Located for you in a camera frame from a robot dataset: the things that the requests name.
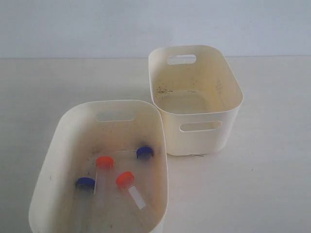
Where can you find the orange-capped clear tube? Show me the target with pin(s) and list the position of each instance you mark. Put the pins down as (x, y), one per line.
(126, 183)

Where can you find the blue-capped clear tube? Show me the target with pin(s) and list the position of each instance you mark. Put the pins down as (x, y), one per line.
(145, 159)

